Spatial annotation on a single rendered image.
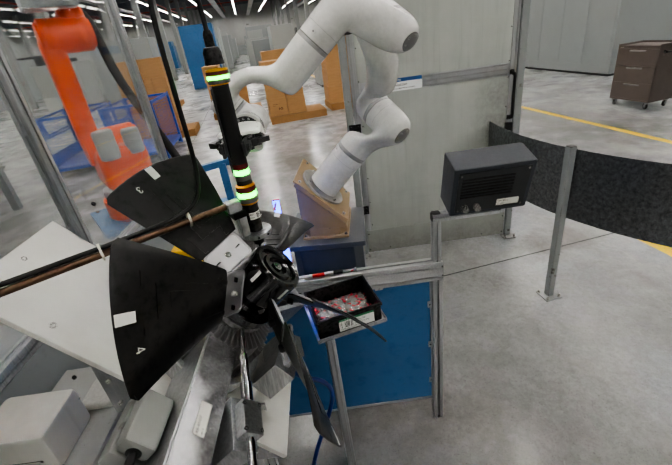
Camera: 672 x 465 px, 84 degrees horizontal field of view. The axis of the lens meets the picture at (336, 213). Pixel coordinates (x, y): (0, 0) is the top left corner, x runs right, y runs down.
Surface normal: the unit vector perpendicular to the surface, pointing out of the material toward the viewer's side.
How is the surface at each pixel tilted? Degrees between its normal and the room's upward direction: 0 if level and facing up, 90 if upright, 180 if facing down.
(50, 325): 50
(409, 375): 90
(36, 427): 0
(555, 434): 0
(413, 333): 90
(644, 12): 90
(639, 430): 0
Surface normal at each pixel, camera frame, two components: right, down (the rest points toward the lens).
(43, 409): -0.13, -0.89
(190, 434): 0.68, -0.68
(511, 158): -0.11, -0.75
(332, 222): -0.07, 0.45
